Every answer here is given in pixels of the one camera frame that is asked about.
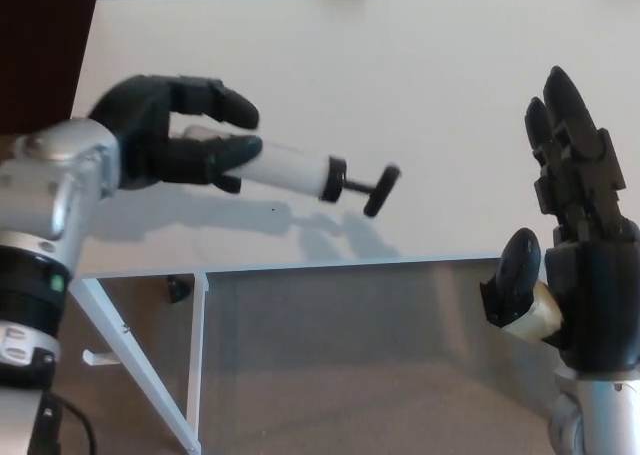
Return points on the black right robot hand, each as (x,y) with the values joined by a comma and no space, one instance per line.
(600,285)

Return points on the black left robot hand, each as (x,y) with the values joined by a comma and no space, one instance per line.
(140,140)

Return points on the white Franklin air pump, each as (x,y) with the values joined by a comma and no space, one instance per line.
(295,167)

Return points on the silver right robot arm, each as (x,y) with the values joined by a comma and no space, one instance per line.
(600,415)

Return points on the white desk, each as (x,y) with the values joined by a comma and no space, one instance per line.
(350,75)

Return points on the white desk side hook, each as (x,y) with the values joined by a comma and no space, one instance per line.
(100,358)

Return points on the small black floor object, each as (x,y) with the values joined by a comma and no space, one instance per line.
(178,290)

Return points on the dark brown wall panel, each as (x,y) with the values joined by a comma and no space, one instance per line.
(40,50)

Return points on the white desk leg frame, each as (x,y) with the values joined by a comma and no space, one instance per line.
(196,365)

